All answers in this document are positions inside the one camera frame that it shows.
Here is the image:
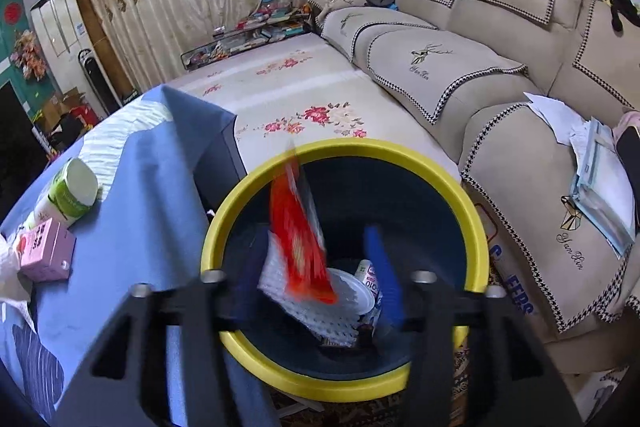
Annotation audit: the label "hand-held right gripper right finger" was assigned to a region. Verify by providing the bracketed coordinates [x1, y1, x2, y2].
[362, 224, 583, 427]

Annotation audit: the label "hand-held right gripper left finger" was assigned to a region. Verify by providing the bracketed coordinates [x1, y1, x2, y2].
[52, 227, 281, 427]

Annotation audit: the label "white printed plastic cup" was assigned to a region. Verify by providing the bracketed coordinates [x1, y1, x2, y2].
[355, 259, 383, 308]

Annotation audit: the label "white plastic bowl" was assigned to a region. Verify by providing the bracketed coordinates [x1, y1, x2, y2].
[327, 269, 376, 315]

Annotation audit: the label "red snack packet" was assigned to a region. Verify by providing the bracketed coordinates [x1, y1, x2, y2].
[267, 142, 338, 305]

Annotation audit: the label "white bubble wrap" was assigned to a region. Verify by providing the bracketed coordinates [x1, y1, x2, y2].
[257, 232, 368, 348]

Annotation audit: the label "yellow rimmed dark bin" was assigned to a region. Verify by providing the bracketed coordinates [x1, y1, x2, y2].
[200, 138, 488, 403]

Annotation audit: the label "green white drink can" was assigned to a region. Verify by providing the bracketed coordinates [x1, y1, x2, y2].
[27, 157, 99, 228]

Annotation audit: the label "pink drink carton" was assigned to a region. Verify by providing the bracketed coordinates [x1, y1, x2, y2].
[20, 217, 76, 283]

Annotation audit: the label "blue tablecloth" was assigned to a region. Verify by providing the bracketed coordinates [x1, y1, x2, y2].
[0, 82, 281, 427]

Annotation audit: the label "white printed bag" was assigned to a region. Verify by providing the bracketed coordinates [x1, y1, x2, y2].
[480, 202, 538, 323]

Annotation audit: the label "floral cream mat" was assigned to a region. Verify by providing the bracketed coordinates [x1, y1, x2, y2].
[162, 32, 461, 180]

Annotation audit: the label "beige sofa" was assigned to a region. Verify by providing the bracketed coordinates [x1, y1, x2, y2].
[306, 0, 640, 375]

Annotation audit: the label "red canister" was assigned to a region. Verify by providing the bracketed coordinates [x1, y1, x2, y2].
[70, 104, 98, 128]

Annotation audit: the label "black bag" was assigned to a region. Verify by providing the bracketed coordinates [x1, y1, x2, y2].
[50, 112, 83, 148]

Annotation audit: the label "glass low table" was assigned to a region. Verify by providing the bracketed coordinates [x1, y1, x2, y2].
[181, 0, 321, 70]

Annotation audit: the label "clear plastic folder stack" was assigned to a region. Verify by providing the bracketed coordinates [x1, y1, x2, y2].
[570, 119, 636, 258]

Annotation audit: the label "white loose papers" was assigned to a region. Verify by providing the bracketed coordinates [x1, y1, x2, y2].
[524, 92, 596, 148]

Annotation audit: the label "grey tower fan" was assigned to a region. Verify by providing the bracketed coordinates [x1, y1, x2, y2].
[77, 48, 108, 115]

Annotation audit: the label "open cardboard box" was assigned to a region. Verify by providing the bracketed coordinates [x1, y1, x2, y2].
[42, 88, 86, 118]

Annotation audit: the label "brown rolled mat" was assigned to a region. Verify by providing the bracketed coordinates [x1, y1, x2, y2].
[75, 0, 136, 98]

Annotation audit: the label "black flat object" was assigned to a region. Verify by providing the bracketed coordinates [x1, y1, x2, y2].
[616, 123, 640, 228]

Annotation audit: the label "artificial flower bouquet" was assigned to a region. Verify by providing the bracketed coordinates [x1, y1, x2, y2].
[11, 29, 48, 80]

